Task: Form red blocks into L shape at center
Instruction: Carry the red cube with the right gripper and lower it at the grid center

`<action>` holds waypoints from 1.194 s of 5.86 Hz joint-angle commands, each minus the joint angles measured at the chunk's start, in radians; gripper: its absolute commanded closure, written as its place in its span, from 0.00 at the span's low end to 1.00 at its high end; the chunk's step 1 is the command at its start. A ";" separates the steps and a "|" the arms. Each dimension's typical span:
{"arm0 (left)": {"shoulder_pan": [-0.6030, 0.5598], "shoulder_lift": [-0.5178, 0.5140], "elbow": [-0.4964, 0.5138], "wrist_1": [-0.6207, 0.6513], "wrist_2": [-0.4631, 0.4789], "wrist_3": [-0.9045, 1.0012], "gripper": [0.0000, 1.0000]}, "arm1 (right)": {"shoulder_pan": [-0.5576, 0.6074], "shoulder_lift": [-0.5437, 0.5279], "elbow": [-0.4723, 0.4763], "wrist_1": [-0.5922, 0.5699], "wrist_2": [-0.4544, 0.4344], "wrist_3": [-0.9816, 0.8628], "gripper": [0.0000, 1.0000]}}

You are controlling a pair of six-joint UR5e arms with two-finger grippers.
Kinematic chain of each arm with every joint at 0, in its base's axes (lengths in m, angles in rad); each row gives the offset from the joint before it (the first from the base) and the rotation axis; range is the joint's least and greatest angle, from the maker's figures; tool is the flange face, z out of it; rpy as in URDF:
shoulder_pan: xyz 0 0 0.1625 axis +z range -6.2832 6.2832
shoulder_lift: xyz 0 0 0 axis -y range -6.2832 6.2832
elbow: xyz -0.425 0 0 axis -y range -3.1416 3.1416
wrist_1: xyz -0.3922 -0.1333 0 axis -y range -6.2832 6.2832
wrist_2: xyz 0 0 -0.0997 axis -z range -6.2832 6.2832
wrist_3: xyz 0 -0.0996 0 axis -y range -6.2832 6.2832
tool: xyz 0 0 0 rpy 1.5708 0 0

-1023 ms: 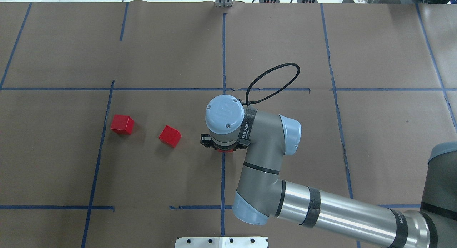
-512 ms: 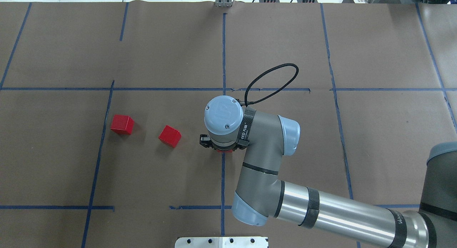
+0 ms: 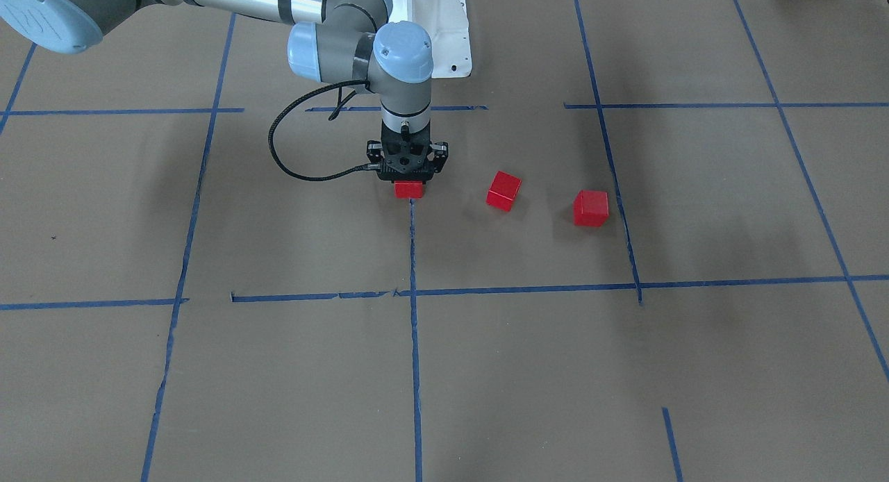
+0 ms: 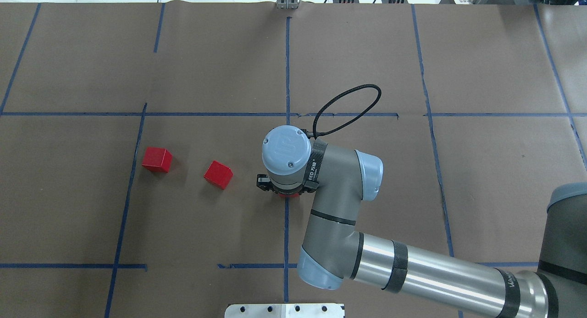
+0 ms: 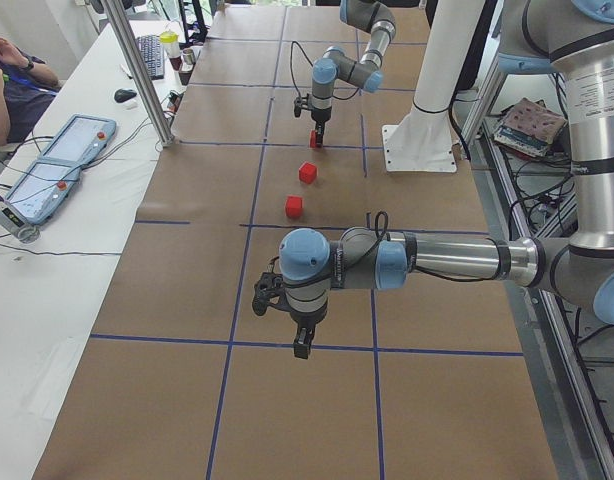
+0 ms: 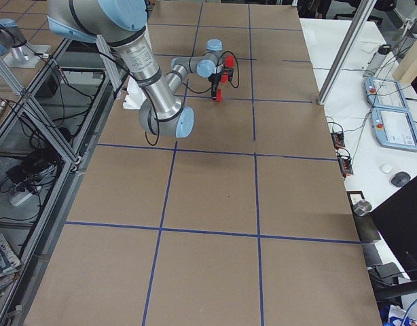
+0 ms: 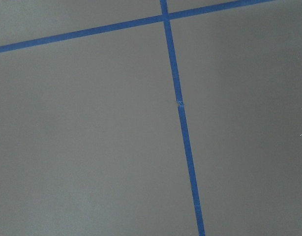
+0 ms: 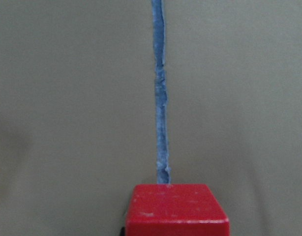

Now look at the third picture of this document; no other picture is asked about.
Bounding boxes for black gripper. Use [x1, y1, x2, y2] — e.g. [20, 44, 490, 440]
[366, 125, 449, 183]

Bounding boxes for camera cable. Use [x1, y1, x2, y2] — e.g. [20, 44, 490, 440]
[268, 79, 379, 183]

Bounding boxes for white pedestal column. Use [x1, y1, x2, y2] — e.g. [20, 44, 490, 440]
[390, 0, 472, 79]

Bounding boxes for red block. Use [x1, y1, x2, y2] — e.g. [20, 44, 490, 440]
[572, 190, 610, 228]
[485, 171, 523, 213]

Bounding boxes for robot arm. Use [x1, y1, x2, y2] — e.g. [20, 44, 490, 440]
[1, 0, 449, 183]

